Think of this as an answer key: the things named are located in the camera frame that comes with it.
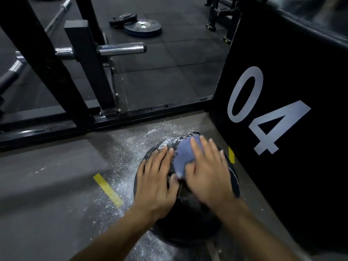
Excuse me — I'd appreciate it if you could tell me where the blue cleaning cloth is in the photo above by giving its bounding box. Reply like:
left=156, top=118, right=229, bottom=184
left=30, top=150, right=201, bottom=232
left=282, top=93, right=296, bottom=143
left=173, top=136, right=205, bottom=179

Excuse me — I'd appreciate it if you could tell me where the black medicine ball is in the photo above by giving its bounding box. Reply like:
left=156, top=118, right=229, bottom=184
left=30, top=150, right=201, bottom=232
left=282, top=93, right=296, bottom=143
left=133, top=132, right=241, bottom=249

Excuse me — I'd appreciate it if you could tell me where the black numbered plyo box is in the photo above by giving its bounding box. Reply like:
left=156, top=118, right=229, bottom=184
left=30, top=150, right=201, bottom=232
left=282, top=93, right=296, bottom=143
left=210, top=0, right=348, bottom=256

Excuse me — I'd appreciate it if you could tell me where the black gym equipment frame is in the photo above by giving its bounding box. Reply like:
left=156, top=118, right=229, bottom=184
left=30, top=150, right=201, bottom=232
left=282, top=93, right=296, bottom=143
left=205, top=0, right=246, bottom=46

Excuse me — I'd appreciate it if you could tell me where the black weight plate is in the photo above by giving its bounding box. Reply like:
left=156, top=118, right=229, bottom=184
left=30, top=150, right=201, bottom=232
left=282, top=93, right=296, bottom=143
left=109, top=13, right=138, bottom=28

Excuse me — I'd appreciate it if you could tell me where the black squat rack frame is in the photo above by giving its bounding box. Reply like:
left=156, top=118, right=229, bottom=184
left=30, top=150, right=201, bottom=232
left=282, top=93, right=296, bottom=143
left=0, top=0, right=213, bottom=151

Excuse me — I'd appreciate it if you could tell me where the person's right hand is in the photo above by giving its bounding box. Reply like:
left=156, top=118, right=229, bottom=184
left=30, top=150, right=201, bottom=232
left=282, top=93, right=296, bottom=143
left=177, top=135, right=237, bottom=213

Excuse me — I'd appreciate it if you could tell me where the person's left hand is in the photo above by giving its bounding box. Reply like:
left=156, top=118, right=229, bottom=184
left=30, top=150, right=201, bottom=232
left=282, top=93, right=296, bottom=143
left=133, top=147, right=181, bottom=224

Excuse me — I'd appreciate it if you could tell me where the person's left forearm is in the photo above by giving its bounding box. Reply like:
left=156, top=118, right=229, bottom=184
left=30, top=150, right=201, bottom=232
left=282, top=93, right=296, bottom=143
left=69, top=208, right=154, bottom=261

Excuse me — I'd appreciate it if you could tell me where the chrome plate storage peg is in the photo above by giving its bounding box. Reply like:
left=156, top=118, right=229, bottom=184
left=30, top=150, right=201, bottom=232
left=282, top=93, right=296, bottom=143
left=97, top=42, right=147, bottom=56
left=54, top=47, right=74, bottom=59

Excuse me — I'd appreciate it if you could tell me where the blue weight plate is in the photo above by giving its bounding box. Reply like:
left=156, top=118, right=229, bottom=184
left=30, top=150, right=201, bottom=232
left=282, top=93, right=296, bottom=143
left=123, top=19, right=162, bottom=38

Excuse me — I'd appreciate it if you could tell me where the person's right forearm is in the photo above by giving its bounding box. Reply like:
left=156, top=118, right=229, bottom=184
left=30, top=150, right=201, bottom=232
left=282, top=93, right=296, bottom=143
left=216, top=198, right=301, bottom=261

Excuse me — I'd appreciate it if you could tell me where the chrome barbell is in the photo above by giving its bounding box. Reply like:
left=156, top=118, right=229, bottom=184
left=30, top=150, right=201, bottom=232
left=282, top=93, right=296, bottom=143
left=0, top=0, right=73, bottom=92

